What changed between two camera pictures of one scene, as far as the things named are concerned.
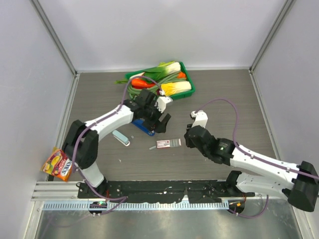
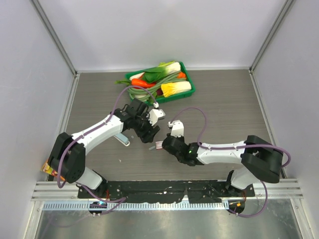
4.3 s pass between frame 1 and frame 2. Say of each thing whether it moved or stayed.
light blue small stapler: stayed
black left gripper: moved
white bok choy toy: stayed
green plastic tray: stayed
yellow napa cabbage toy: stayed
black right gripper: moved
